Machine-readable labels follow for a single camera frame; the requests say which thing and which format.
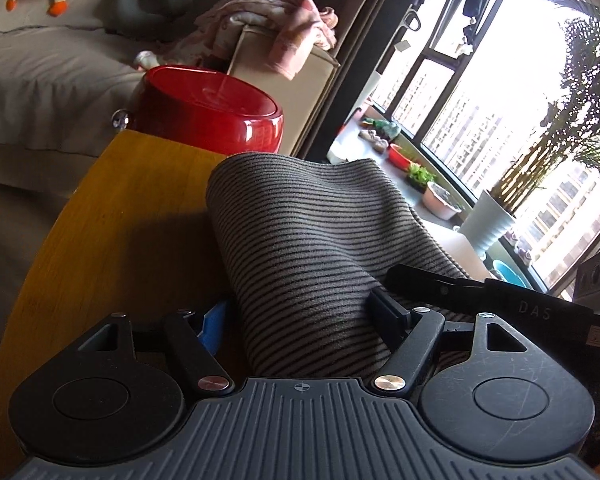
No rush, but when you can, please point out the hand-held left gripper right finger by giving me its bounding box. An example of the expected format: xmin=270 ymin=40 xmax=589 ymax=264
xmin=369 ymin=287 xmax=529 ymax=395

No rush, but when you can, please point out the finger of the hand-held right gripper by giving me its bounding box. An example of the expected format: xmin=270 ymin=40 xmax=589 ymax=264
xmin=384 ymin=263 xmax=487 ymax=312

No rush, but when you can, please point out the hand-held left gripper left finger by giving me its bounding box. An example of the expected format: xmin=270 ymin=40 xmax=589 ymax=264
xmin=75 ymin=302 xmax=236 ymax=397

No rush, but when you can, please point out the grey striped shirt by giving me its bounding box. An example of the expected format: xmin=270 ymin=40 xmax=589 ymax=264
xmin=205 ymin=152 xmax=473 ymax=378

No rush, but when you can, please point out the pink clothes pile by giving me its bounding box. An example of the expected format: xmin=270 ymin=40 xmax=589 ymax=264
xmin=145 ymin=0 xmax=338 ymax=81

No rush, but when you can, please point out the teal plastic basin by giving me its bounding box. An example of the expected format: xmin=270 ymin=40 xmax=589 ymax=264
xmin=492 ymin=260 xmax=533 ymax=288

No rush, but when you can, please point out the potted palm in white pot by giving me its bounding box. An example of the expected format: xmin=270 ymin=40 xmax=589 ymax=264
xmin=457 ymin=0 xmax=600 ymax=261

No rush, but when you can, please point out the tray of green seedlings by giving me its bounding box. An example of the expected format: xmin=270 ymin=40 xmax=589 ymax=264
xmin=405 ymin=162 xmax=437 ymax=193

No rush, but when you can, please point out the small red basin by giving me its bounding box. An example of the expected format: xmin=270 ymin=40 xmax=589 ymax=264
xmin=387 ymin=143 xmax=421 ymax=171

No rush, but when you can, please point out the pair of light shoes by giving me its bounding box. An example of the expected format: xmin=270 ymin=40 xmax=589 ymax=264
xmin=359 ymin=130 xmax=388 ymax=153

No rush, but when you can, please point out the green toy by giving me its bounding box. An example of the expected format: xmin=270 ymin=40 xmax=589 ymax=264
xmin=362 ymin=117 xmax=403 ymax=141

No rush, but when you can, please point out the red round tub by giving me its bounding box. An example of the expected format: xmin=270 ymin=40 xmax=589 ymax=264
xmin=112 ymin=64 xmax=285 ymax=157

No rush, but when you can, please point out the dark brown curtain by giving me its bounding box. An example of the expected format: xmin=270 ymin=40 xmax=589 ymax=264
xmin=300 ymin=0 xmax=416 ymax=161

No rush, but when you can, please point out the grey covered sofa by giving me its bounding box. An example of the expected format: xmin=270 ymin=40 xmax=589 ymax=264
xmin=0 ymin=0 xmax=241 ymax=196

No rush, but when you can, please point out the grey neck pillow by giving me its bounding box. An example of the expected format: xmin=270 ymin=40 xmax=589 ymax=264
xmin=107 ymin=0 xmax=193 ymax=36

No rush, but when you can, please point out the black window frame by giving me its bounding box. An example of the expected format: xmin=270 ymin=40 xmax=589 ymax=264
xmin=370 ymin=0 xmax=600 ymax=301

